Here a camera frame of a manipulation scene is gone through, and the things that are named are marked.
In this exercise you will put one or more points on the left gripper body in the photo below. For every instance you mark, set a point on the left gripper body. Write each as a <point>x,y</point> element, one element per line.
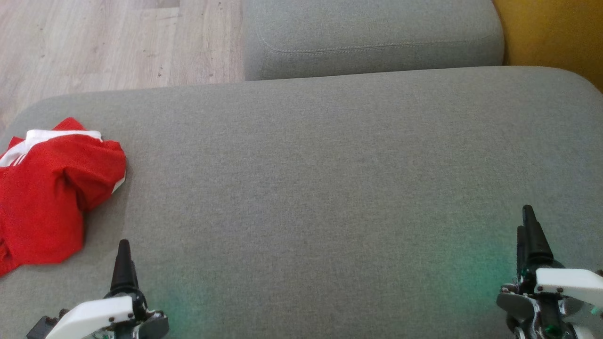
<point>99,315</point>

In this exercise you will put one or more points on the yellow sofa back cushion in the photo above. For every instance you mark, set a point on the yellow sofa back cushion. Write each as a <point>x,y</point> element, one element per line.
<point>556,33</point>

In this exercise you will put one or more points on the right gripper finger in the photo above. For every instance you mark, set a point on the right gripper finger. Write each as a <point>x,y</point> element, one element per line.
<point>536,240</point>
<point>520,254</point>

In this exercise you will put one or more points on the red Bulls basketball jersey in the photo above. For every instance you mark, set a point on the red Bulls basketball jersey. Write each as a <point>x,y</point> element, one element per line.
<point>37,226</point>

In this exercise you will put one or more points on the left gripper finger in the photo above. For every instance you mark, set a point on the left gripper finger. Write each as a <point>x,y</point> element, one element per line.
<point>124,268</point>

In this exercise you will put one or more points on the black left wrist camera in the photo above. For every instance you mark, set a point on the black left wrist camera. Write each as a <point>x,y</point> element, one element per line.
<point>42,328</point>

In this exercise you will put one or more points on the grey sofa seat cushion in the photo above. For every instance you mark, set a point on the grey sofa seat cushion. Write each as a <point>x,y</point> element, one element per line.
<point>367,33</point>

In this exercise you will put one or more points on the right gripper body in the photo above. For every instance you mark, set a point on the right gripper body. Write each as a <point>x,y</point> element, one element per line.
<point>565,282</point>

